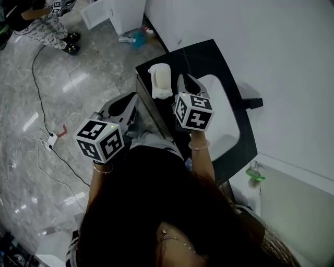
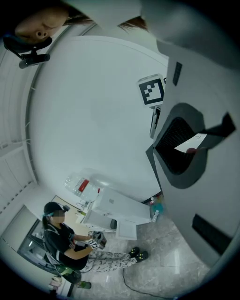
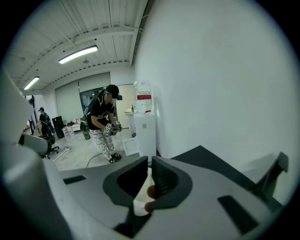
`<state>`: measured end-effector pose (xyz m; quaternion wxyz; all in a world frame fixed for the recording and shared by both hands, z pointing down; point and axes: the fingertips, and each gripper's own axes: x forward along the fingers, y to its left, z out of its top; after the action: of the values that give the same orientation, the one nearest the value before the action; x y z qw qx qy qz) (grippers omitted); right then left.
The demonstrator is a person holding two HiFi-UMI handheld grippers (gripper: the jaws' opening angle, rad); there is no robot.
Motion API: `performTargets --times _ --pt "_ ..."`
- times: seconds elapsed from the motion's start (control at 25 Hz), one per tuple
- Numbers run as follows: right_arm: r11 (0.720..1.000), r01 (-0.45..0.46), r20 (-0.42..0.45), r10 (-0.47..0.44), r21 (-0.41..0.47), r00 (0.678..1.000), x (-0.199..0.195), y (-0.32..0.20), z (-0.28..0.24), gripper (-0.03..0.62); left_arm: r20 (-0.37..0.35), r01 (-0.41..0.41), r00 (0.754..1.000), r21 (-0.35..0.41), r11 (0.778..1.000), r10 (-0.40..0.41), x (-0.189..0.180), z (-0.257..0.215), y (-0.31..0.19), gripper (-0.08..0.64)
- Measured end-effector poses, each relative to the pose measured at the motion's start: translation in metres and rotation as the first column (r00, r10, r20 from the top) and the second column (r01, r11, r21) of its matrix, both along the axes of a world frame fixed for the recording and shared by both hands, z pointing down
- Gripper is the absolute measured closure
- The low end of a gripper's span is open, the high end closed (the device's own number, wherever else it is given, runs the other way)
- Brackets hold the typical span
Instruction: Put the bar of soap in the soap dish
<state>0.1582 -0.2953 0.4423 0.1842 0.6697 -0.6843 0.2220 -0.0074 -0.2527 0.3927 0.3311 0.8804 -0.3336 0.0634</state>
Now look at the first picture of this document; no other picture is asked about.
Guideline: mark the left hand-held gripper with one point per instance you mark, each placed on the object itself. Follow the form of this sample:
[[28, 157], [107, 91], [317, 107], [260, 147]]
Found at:
[[99, 140]]

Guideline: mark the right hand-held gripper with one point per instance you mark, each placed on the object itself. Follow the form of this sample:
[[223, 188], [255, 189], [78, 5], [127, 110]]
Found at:
[[194, 114]]

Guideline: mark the white soap dish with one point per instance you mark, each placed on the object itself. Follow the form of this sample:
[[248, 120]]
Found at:
[[161, 93]]

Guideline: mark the person's right forearm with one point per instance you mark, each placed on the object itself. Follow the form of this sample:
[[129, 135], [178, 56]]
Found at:
[[203, 164]]

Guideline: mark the person's left forearm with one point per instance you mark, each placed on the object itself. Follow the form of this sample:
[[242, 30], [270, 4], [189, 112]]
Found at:
[[97, 185]]

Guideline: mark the white sink basin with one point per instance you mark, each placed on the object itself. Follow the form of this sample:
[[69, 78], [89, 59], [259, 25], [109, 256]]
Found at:
[[224, 125]]

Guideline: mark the person's grey trousers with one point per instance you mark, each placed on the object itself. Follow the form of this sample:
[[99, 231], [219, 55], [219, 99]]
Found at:
[[154, 142]]

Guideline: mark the blue pouch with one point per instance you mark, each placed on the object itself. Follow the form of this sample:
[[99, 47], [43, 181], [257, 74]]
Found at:
[[187, 164]]

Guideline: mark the person's black top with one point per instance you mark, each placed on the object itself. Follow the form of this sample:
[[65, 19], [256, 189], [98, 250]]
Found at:
[[151, 167]]

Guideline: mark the black faucet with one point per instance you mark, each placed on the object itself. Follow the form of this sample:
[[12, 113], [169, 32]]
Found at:
[[254, 103]]

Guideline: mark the red-capped bottle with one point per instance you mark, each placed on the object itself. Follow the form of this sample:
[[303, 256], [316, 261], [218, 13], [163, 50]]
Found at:
[[148, 30]]

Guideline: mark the white tube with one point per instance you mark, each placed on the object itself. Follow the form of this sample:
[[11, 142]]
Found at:
[[127, 39]]

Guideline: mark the white cabinet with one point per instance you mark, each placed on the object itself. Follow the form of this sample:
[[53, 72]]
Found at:
[[120, 13]]

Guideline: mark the dark cluttered shelf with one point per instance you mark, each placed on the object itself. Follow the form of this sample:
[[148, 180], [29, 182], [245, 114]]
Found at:
[[13, 253]]

